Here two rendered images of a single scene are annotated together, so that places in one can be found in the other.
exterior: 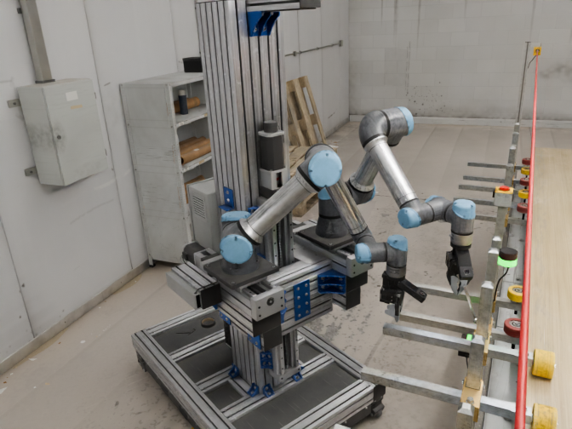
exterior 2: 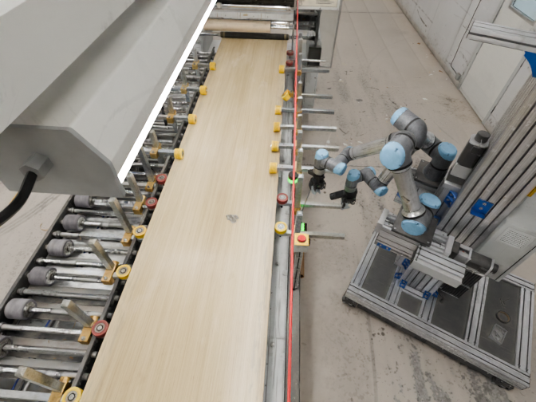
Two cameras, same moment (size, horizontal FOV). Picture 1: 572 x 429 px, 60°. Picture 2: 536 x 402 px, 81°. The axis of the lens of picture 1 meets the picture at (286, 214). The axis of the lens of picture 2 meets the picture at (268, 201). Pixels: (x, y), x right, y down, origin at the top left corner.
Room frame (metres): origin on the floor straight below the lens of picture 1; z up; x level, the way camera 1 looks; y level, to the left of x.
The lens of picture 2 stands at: (2.78, -1.45, 2.53)
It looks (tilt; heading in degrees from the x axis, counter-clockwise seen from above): 49 degrees down; 157
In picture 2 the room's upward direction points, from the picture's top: 1 degrees clockwise
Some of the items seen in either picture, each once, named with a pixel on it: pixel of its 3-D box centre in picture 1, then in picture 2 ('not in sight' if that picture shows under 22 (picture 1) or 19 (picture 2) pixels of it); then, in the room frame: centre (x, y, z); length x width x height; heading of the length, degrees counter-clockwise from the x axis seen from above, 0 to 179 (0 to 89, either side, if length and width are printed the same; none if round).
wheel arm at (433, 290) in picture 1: (465, 296); (310, 234); (1.80, -0.73, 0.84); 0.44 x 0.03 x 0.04; 64
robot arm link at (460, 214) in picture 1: (462, 216); (321, 159); (1.60, -0.61, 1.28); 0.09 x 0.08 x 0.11; 28
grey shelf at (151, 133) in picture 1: (188, 168); not in sight; (4.19, 0.82, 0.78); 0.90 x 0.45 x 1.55; 157
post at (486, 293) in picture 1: (480, 346); (297, 174); (1.35, -0.61, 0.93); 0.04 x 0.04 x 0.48; 64
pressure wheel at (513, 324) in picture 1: (514, 335); (281, 202); (1.49, -0.80, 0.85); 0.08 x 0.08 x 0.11
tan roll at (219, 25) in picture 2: not in sight; (254, 26); (-1.01, -0.06, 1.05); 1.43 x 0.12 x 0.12; 64
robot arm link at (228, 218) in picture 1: (237, 228); (443, 155); (1.78, 0.19, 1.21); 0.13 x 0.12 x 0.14; 3
